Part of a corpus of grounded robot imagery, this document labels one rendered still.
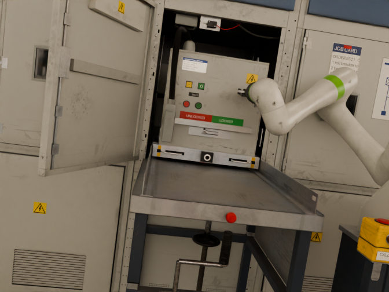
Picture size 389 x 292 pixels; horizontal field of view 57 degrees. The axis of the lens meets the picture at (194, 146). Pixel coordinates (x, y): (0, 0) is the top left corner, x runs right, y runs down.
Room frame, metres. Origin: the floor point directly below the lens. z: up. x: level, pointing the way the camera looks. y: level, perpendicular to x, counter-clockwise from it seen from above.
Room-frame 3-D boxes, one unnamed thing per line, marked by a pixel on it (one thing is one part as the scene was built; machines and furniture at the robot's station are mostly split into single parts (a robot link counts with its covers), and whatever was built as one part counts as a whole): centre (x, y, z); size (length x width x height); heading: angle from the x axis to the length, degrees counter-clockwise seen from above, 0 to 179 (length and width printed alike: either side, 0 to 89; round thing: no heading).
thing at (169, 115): (1.68, 0.13, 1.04); 0.08 x 0.05 x 0.17; 6
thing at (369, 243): (0.94, -0.53, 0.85); 0.08 x 0.08 x 0.10; 6
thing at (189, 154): (1.79, -0.07, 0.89); 0.54 x 0.05 x 0.06; 96
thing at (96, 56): (1.46, 0.40, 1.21); 0.63 x 0.07 x 0.74; 160
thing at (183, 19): (2.15, -0.03, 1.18); 0.78 x 0.69 x 0.79; 6
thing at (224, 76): (1.77, -0.07, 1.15); 0.48 x 0.01 x 0.48; 96
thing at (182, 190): (1.42, -0.10, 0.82); 0.68 x 0.62 x 0.06; 6
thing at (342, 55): (1.80, -0.68, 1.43); 0.15 x 0.01 x 0.21; 96
